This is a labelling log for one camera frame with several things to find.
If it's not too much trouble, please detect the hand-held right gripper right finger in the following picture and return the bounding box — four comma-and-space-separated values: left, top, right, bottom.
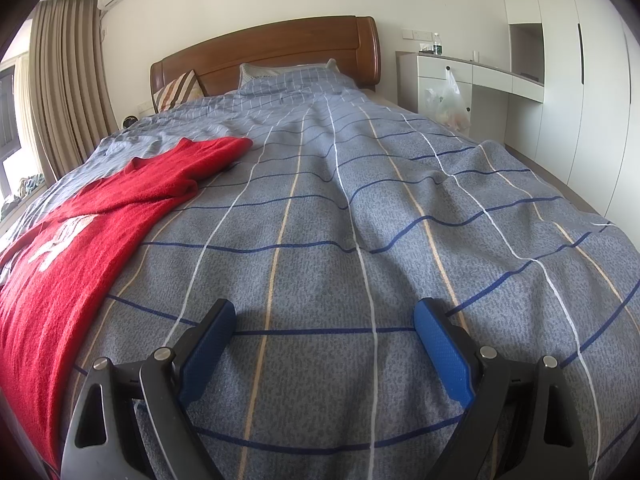
413, 297, 591, 480

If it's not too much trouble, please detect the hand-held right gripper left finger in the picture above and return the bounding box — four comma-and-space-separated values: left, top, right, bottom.
60, 298, 237, 480

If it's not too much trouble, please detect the red sweater with white rabbit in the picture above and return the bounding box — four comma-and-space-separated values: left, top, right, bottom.
0, 136, 253, 471

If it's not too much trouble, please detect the blue plaid duvet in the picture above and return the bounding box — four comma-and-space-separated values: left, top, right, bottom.
0, 71, 640, 480

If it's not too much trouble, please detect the pile of cloths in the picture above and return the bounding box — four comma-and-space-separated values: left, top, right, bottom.
10, 172, 48, 201

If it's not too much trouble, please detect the white plastic bag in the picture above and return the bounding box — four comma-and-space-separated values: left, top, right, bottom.
425, 67, 472, 135

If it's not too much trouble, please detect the striped pillow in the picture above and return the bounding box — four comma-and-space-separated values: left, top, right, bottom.
156, 69, 208, 113

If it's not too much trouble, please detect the grey pillow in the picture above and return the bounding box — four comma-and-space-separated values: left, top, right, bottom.
239, 58, 341, 92

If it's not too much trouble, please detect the white desk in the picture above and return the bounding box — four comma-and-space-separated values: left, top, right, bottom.
397, 51, 546, 141

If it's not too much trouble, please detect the white wardrobe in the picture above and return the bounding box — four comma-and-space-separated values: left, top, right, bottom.
495, 0, 640, 221

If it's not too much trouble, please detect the beige curtain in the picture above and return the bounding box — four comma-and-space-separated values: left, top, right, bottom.
27, 0, 118, 181

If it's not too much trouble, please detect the window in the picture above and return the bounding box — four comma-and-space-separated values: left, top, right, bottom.
0, 57, 31, 211

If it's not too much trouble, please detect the wooden headboard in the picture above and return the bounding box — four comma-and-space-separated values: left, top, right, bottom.
150, 16, 382, 111

